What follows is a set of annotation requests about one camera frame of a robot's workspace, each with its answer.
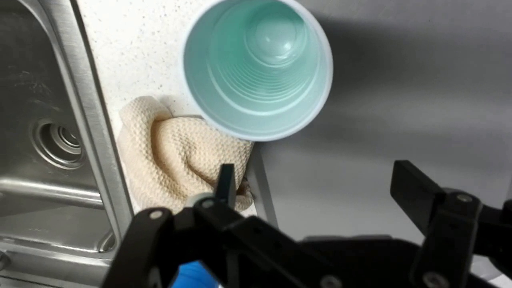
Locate beige knitted cloth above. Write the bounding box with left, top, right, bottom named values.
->
left=118, top=96, right=254, bottom=213

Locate green plastic cup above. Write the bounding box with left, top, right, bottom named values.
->
left=182, top=0, right=335, bottom=143

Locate stainless steel double sink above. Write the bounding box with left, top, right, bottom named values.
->
left=0, top=0, right=132, bottom=287

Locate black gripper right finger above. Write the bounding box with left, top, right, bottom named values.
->
left=391, top=160, right=512, bottom=288

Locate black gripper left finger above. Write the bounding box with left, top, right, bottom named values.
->
left=102, top=162, right=343, bottom=288

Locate blue plastic cup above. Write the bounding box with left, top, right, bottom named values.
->
left=170, top=261, right=220, bottom=288

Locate grey plastic tray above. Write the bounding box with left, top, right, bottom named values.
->
left=257, top=0, right=512, bottom=240

